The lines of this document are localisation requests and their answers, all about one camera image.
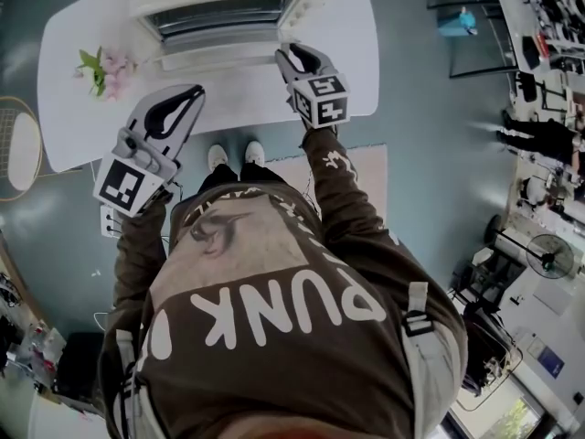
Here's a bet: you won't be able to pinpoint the white office desk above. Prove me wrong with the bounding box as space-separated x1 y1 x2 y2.
495 0 585 78

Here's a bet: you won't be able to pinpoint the person's brown printed shirt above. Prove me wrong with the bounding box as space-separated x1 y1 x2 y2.
98 184 470 439

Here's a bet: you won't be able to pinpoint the person's right white shoe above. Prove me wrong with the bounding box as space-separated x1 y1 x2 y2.
244 140 267 166

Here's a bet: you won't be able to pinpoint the black standing fan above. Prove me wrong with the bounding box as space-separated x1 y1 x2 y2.
484 214 576 281

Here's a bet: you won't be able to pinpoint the person's black trousers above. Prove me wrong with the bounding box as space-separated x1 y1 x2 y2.
198 162 287 197

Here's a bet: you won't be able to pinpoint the gold wire chair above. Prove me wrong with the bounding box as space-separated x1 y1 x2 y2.
0 96 84 203

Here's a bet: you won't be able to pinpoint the black mesh chair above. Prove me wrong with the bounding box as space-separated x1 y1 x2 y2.
460 307 525 398

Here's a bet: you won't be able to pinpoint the beige rug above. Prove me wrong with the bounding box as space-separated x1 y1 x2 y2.
264 143 388 238

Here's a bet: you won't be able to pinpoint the black office chair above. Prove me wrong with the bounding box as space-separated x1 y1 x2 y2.
515 72 550 110

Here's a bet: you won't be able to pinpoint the person's left white shoe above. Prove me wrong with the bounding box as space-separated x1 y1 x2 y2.
207 143 229 171

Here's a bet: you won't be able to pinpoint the person's right forearm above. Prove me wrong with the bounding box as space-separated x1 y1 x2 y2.
299 125 404 267

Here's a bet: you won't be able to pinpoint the blue bin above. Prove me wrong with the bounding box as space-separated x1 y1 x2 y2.
437 6 479 38

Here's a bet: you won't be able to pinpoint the grey harness strap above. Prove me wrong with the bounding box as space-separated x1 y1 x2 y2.
401 281 463 439
113 328 154 439

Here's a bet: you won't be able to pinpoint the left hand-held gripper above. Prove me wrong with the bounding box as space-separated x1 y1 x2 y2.
92 83 206 219

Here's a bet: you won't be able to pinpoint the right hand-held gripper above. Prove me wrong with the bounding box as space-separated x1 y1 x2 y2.
273 42 352 130

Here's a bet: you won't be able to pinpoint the person's left forearm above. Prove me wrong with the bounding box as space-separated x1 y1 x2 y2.
112 193 174 311

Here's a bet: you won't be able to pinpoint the black framed glass partition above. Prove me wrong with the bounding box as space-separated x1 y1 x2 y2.
426 0 521 80

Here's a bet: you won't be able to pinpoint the black laptop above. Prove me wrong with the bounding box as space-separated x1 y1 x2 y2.
521 35 541 70

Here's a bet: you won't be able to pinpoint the white table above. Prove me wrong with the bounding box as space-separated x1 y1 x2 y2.
37 0 381 174

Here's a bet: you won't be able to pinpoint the pink flower bouquet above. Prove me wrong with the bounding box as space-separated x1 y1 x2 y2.
72 46 138 102

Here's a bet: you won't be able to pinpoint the person's white shoe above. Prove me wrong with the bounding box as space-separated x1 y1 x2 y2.
207 143 229 171
244 140 267 166

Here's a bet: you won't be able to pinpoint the white power strip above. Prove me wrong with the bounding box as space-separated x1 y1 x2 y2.
100 204 118 239

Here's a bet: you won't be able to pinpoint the glass oven door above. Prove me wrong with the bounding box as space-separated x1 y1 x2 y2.
144 0 298 73

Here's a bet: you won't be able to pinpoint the black bag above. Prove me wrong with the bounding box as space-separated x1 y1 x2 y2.
53 331 109 402

